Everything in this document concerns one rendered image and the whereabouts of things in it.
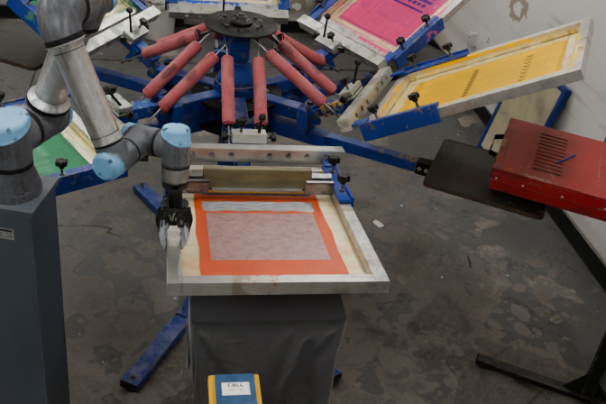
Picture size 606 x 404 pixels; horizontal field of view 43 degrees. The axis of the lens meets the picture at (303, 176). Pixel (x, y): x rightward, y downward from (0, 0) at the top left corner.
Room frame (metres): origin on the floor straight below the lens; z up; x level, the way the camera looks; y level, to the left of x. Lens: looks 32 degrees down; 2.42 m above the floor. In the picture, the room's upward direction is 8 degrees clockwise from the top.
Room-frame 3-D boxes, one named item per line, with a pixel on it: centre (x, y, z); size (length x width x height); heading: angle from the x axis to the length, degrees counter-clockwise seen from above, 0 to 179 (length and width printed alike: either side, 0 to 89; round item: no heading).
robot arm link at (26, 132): (1.73, 0.79, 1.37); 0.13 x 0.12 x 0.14; 162
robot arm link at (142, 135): (1.73, 0.44, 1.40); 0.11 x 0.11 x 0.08; 72
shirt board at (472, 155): (2.74, -0.31, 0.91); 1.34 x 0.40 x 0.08; 72
